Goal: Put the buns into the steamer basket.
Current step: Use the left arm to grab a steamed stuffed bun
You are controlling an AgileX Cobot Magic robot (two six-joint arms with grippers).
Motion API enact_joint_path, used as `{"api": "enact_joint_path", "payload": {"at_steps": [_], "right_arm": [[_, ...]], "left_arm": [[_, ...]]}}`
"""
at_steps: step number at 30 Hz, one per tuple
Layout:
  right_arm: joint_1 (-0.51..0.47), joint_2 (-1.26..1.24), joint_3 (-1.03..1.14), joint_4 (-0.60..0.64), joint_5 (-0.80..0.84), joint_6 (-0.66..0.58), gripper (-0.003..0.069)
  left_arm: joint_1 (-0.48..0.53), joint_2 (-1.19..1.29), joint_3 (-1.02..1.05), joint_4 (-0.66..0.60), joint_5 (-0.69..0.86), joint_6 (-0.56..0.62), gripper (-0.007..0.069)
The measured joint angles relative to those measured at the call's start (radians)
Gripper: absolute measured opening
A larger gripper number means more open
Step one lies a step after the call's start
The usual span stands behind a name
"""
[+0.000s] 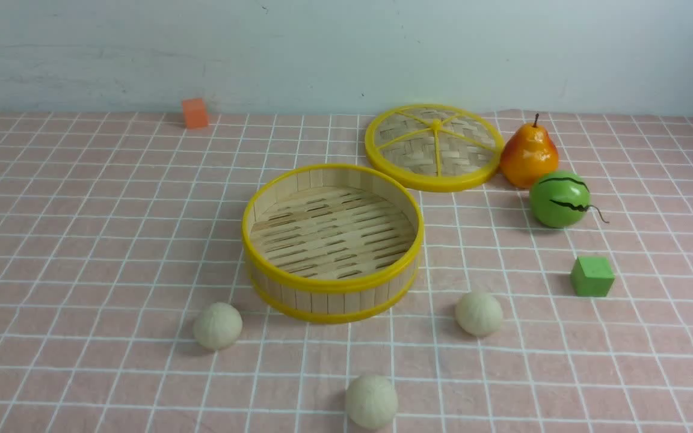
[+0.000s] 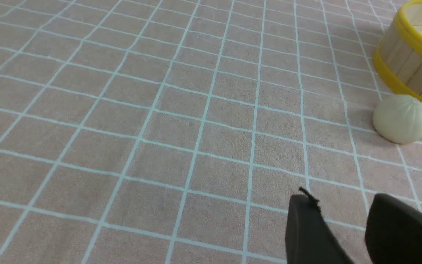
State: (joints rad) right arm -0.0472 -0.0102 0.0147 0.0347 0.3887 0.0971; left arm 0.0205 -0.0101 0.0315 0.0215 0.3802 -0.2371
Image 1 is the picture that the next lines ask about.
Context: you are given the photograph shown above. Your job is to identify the orange yellow toy pear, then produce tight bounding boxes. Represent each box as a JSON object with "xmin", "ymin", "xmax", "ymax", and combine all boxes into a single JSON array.
[{"xmin": 499, "ymin": 113, "xmax": 559, "ymax": 189}]

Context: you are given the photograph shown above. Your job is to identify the orange cube block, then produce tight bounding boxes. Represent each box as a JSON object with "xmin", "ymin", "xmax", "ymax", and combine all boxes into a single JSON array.
[{"xmin": 181, "ymin": 97, "xmax": 209, "ymax": 130}]

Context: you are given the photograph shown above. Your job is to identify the green cube block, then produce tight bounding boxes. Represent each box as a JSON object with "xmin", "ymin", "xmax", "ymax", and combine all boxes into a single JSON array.
[{"xmin": 570, "ymin": 256, "xmax": 615, "ymax": 298}]

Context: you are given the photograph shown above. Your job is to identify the pink checkered tablecloth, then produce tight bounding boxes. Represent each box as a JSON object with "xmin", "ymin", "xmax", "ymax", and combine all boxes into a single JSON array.
[{"xmin": 0, "ymin": 112, "xmax": 693, "ymax": 432}]

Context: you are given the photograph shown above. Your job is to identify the woven bamboo steamer lid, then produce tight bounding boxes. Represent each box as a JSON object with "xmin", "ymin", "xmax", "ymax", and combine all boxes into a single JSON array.
[{"xmin": 364, "ymin": 103, "xmax": 504, "ymax": 192}]

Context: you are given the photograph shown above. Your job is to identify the white bun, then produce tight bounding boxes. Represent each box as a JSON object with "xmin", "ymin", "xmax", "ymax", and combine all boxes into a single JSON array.
[
  {"xmin": 454, "ymin": 292, "xmax": 504, "ymax": 337},
  {"xmin": 345, "ymin": 375, "xmax": 399, "ymax": 430},
  {"xmin": 192, "ymin": 302, "xmax": 243, "ymax": 351}
]

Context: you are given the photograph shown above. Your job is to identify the bamboo steamer tray yellow rims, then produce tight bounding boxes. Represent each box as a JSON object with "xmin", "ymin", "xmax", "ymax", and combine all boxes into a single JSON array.
[{"xmin": 241, "ymin": 164, "xmax": 425, "ymax": 324}]

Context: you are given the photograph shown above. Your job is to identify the green toy watermelon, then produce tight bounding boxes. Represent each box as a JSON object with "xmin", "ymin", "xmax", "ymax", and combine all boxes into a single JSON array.
[{"xmin": 529, "ymin": 170, "xmax": 608, "ymax": 229}]

